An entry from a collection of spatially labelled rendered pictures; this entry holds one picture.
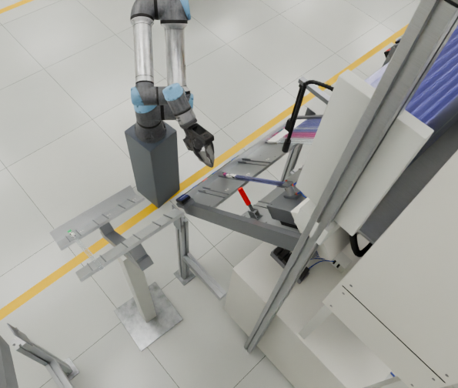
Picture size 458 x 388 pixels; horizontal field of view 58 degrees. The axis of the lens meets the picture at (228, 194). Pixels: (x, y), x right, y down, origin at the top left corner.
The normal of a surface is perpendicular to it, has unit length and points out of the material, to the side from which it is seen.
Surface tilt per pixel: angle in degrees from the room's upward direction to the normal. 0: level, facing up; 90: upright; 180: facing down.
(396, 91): 90
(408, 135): 90
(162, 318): 0
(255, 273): 0
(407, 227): 90
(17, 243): 0
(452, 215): 90
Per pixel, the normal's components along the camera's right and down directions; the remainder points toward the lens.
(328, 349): 0.07, -0.52
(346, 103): -0.73, 0.55
